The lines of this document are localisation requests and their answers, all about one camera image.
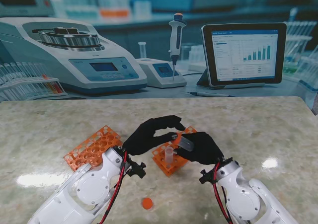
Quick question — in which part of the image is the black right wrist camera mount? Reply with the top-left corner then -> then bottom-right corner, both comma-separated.
198,168 -> 216,184

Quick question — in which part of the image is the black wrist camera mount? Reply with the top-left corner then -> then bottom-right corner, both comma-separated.
128,160 -> 147,179
198,168 -> 216,184

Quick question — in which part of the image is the red black right wrist cable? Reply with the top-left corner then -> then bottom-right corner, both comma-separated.
212,161 -> 233,224

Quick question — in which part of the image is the clear plastic centrifuge tube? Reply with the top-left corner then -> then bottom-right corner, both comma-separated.
164,146 -> 174,163
175,133 -> 195,151

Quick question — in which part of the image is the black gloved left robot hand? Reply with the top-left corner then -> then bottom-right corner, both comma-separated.
123,115 -> 186,156

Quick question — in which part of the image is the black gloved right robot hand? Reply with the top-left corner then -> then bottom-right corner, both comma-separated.
173,131 -> 224,165

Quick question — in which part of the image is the red black wrist cable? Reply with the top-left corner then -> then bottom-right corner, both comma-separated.
212,161 -> 233,224
99,151 -> 129,224

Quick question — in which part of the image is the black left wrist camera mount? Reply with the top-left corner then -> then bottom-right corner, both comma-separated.
128,160 -> 147,179

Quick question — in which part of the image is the printed laboratory backdrop poster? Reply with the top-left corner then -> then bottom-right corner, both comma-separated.
0,0 -> 318,109

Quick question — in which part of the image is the orange plastic test tube rack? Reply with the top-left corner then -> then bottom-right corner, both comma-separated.
63,125 -> 124,172
152,126 -> 197,177

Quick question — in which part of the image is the red black left wrist cable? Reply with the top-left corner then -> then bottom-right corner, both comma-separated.
99,151 -> 129,224

